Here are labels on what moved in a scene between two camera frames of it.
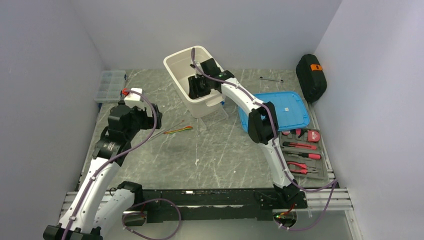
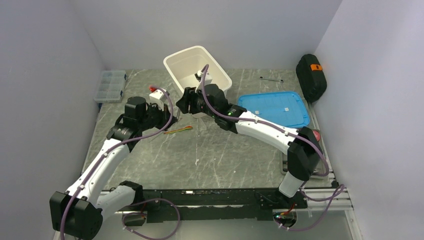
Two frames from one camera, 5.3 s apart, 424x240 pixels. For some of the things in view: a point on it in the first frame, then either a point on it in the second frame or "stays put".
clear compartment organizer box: [110, 85] stays put
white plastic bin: [182, 65] stays put
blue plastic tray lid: [289, 109] stays put
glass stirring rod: [182, 121] to [156, 136]
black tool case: [311, 77] stays put
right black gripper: [195, 92] to [189, 96]
